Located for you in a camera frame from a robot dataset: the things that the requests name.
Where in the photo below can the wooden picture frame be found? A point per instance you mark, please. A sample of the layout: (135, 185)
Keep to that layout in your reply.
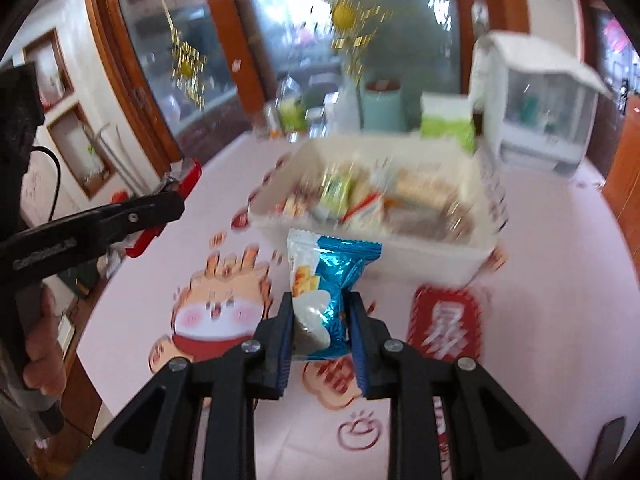
(80, 150)

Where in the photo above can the white plastic bin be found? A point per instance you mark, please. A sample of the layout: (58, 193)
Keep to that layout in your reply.
(480, 220)

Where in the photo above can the blue foil snack packet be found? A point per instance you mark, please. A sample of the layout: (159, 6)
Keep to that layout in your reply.
(340, 270)

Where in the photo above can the white storage cabinet box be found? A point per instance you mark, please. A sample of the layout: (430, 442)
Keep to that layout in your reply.
(540, 105)

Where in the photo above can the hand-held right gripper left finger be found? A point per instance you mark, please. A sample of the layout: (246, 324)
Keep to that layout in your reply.
(286, 340)

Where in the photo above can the small gold door ornament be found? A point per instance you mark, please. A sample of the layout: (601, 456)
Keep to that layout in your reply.
(187, 60)

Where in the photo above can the red object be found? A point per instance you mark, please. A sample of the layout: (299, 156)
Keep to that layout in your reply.
(187, 175)

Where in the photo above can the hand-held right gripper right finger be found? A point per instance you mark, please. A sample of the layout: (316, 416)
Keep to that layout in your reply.
(357, 345)

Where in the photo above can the large brown bread packet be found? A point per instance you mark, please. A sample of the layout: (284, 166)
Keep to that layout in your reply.
(430, 200)

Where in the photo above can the plastic bottle green label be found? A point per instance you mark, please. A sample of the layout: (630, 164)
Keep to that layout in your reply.
(291, 107)

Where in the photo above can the green tissue box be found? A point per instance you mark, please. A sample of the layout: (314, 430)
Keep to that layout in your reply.
(447, 122)

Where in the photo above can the wooden framed glass door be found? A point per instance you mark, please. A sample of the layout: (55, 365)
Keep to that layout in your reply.
(210, 50)

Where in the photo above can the teal canister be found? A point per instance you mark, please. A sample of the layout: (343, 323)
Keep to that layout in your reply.
(382, 107)

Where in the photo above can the white red snack packet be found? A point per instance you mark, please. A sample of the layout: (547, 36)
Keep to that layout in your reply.
(365, 212)

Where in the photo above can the large gold door ornament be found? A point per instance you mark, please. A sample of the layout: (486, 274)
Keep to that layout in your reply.
(350, 15)

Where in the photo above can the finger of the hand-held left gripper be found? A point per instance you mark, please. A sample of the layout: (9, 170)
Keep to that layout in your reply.
(170, 186)
(130, 220)

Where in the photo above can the person's left hand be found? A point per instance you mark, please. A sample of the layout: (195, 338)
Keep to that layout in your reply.
(47, 345)

